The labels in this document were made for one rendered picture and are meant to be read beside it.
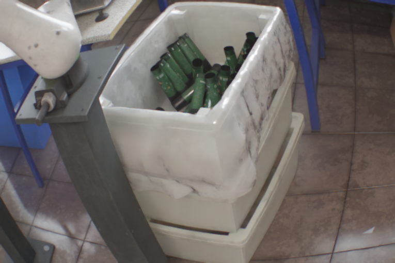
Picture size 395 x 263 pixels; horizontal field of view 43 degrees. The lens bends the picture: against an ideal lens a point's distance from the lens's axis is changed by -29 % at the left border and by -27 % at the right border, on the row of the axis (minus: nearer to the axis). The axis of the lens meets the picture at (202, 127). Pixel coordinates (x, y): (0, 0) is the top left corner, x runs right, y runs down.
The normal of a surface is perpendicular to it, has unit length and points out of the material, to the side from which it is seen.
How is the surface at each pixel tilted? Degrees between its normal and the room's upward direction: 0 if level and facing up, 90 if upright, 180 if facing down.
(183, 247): 96
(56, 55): 80
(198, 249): 96
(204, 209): 96
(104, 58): 0
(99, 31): 0
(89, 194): 90
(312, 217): 0
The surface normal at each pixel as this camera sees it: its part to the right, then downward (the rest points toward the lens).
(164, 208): -0.36, 0.71
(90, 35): -0.21, -0.77
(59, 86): 0.91, -0.14
